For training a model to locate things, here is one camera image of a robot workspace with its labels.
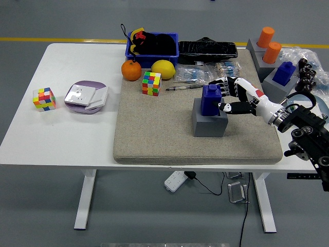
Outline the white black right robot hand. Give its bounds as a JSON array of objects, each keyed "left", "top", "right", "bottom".
[{"left": 208, "top": 76, "right": 283, "bottom": 124}]

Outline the blue square seal stamp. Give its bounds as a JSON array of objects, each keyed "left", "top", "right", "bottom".
[
  {"left": 272, "top": 61, "right": 296, "bottom": 87},
  {"left": 200, "top": 84, "right": 223, "bottom": 117}
]

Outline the grey seal holder block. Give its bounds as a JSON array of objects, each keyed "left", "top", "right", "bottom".
[
  {"left": 253, "top": 51, "right": 281, "bottom": 83},
  {"left": 246, "top": 38, "right": 267, "bottom": 54},
  {"left": 192, "top": 97, "right": 229, "bottom": 138},
  {"left": 262, "top": 67, "right": 298, "bottom": 104}
]

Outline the orange cylinder seal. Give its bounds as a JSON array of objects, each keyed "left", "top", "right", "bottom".
[
  {"left": 257, "top": 26, "right": 275, "bottom": 49},
  {"left": 262, "top": 41, "right": 283, "bottom": 64}
]

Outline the small clear resistor bag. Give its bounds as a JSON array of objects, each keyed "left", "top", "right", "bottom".
[{"left": 214, "top": 61, "right": 242, "bottom": 80}]

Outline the light blue plate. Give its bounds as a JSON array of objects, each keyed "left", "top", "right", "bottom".
[{"left": 286, "top": 94, "right": 329, "bottom": 116}]

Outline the crumpled clear plastic bag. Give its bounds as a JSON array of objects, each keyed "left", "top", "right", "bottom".
[{"left": 279, "top": 46, "right": 329, "bottom": 91}]

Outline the black plastic-wrapped flat object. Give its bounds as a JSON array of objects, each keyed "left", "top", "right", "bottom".
[{"left": 177, "top": 37, "right": 239, "bottom": 65}]

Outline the large clear resistor bag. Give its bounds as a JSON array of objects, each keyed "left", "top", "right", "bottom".
[{"left": 176, "top": 64, "right": 215, "bottom": 86}]

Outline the silver ballpoint pen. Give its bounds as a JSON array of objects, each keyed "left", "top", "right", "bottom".
[{"left": 166, "top": 84, "right": 206, "bottom": 92}]

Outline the black table control panel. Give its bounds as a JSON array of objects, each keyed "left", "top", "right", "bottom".
[{"left": 287, "top": 173, "right": 320, "bottom": 180}]

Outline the yellow lemon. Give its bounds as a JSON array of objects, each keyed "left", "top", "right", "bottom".
[{"left": 151, "top": 60, "right": 177, "bottom": 80}]

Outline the grey-brown fabric mat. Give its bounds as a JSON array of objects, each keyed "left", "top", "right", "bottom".
[{"left": 113, "top": 48, "right": 283, "bottom": 165}]

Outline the white table leg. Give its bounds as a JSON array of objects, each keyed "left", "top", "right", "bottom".
[
  {"left": 74, "top": 169, "right": 98, "bottom": 231},
  {"left": 251, "top": 171, "right": 278, "bottom": 234}
]

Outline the large colourful puzzle cube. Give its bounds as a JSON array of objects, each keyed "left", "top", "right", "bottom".
[{"left": 142, "top": 71, "right": 162, "bottom": 97}]

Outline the blue plastic bin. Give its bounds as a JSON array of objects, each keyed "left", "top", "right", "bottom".
[{"left": 124, "top": 31, "right": 180, "bottom": 69}]

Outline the black pouch with yellow trim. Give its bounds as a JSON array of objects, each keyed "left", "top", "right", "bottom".
[{"left": 128, "top": 27, "right": 178, "bottom": 56}]

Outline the white power strip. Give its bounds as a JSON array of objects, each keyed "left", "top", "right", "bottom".
[{"left": 164, "top": 171, "right": 187, "bottom": 192}]

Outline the orange fruit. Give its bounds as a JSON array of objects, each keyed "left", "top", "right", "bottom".
[{"left": 121, "top": 60, "right": 142, "bottom": 82}]

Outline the purple plate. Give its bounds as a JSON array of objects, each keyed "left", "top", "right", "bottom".
[{"left": 64, "top": 80, "right": 108, "bottom": 115}]

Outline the small colourful puzzle cube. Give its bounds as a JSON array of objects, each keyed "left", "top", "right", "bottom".
[{"left": 32, "top": 87, "right": 57, "bottom": 113}]

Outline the large metal bracket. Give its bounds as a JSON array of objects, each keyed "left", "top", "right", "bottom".
[{"left": 228, "top": 181, "right": 250, "bottom": 204}]

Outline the thin black plug cable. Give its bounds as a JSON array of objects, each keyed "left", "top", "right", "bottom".
[{"left": 192, "top": 171, "right": 226, "bottom": 196}]

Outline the long black floor cable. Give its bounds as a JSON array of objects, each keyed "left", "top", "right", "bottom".
[{"left": 239, "top": 172, "right": 251, "bottom": 247}]

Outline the black strap loop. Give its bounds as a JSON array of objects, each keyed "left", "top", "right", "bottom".
[{"left": 120, "top": 23, "right": 137, "bottom": 64}]

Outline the white wall switch panel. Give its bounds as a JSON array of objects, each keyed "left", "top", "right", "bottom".
[{"left": 84, "top": 86, "right": 109, "bottom": 111}]

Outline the white wall socket panel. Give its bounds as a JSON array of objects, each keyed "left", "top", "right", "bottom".
[{"left": 64, "top": 84, "right": 98, "bottom": 106}]

